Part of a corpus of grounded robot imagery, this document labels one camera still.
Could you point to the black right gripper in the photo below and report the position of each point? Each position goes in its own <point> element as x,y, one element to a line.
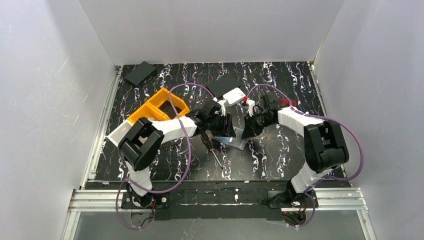
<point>251,122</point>

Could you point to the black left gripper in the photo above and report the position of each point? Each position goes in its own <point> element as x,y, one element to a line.
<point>218,122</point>

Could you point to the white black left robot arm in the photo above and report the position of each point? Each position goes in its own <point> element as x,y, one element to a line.
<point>140,145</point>

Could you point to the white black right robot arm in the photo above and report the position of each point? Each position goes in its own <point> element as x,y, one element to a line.
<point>324,143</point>

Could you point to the red leather card holder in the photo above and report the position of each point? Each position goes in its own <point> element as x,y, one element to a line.
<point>288,102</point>

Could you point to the black card in bin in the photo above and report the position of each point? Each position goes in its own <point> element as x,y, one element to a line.
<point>167,109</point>

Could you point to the yellow black screwdriver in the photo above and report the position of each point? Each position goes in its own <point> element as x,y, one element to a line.
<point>206,141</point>

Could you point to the white rectangular box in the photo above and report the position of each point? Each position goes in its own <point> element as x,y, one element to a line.
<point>234,96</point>

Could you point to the black flat box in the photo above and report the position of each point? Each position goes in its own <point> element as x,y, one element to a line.
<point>223,85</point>

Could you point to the black screwdriver bit strip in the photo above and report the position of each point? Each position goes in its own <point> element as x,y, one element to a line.
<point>169,145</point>

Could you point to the yellow plastic bin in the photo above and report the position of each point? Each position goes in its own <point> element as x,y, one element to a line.
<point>150,109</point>

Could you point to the black flat pad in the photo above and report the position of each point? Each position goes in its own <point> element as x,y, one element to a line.
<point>140,73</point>

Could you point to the white plastic bin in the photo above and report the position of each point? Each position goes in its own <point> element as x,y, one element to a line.
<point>118,133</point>

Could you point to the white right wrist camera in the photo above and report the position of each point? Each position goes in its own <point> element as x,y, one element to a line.
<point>248,104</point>

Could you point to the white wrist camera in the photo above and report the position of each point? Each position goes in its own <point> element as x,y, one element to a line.
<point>248,104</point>
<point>223,105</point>

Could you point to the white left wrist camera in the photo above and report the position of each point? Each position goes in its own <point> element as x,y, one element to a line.
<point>223,105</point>

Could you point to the aluminium left side rail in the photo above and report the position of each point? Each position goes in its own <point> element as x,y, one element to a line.
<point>91,168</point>

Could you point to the aluminium rail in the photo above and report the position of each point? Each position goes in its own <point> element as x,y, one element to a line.
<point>91,168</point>
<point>326,199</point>

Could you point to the aluminium front rail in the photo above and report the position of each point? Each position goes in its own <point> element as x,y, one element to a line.
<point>326,199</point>

